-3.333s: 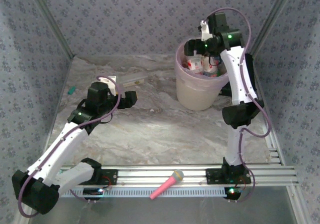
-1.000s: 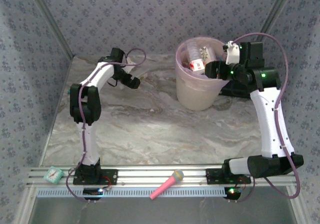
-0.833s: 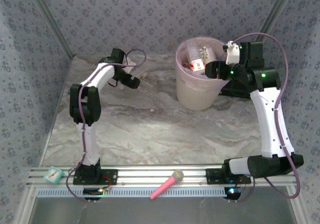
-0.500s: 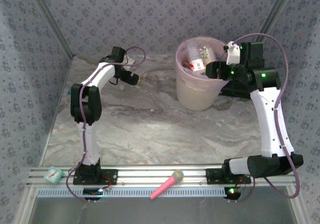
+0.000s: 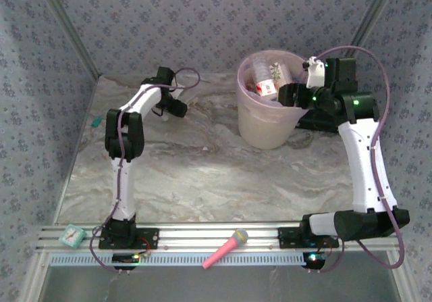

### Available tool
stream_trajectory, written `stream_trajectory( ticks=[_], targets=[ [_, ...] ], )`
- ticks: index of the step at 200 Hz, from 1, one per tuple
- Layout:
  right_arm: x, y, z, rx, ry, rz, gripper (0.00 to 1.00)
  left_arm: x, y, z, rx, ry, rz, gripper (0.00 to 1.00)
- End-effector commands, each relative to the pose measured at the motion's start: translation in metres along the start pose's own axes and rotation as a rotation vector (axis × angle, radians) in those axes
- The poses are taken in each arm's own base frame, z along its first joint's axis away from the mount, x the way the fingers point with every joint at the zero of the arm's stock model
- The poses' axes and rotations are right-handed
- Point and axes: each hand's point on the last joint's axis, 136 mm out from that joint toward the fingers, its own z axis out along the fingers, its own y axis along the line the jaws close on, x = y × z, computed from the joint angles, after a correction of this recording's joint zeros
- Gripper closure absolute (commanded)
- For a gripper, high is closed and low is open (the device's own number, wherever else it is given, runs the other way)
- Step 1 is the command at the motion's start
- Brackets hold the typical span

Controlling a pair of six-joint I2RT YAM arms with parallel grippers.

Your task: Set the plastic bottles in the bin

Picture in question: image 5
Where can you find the floral label clear bottle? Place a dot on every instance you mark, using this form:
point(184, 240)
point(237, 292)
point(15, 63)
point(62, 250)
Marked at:
point(278, 74)

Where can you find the clear bottle red white label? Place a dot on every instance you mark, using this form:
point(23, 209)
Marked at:
point(265, 87)

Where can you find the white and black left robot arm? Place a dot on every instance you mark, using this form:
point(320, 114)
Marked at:
point(123, 187)

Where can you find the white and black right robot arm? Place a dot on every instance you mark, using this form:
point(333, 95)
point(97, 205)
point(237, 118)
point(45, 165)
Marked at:
point(364, 167)

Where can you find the white bin with plastic liner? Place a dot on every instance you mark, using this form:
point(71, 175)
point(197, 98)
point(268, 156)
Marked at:
point(244, 89)

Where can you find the black box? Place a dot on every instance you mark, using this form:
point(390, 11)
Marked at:
point(320, 123)

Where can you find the small green cylinder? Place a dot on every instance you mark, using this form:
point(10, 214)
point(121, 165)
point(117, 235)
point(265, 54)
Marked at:
point(96, 122)

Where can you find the pink toy microphone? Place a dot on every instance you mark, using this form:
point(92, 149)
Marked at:
point(224, 248)

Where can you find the small teal clock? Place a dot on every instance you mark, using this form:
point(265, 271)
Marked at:
point(72, 236)

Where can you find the aluminium frame post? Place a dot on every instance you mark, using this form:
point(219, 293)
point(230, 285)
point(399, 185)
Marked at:
point(366, 28)
point(69, 28)

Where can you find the aluminium mounting rail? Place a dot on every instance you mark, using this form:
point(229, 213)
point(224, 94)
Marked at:
point(202, 236)

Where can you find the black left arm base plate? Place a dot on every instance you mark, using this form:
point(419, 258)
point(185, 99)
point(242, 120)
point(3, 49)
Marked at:
point(148, 239)

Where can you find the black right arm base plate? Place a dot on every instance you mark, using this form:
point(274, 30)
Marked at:
point(287, 239)

